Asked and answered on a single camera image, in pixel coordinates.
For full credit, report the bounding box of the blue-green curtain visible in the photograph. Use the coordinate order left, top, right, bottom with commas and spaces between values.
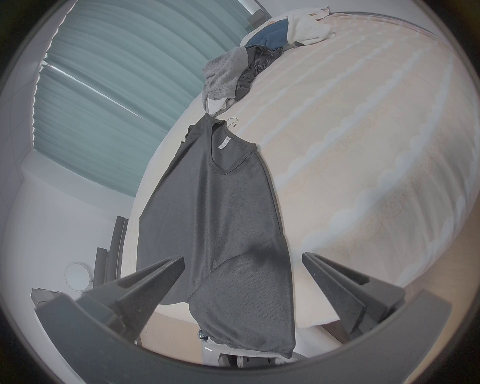
41, 0, 263, 136
32, 62, 171, 199

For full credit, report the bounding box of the grey bedside table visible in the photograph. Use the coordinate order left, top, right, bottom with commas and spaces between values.
247, 9, 270, 28

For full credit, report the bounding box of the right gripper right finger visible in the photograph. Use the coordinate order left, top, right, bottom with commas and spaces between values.
302, 252, 406, 343

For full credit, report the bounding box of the black T-shirt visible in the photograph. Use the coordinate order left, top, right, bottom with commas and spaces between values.
137, 112, 297, 359

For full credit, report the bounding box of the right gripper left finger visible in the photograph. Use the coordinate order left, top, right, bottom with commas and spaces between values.
77, 255, 185, 344

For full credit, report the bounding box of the black chest of drawers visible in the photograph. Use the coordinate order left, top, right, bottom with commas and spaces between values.
94, 215, 130, 286

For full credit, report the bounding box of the bed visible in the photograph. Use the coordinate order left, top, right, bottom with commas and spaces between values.
127, 0, 480, 334

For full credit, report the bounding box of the pile of clothes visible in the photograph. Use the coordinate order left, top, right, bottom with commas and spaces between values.
202, 5, 336, 115

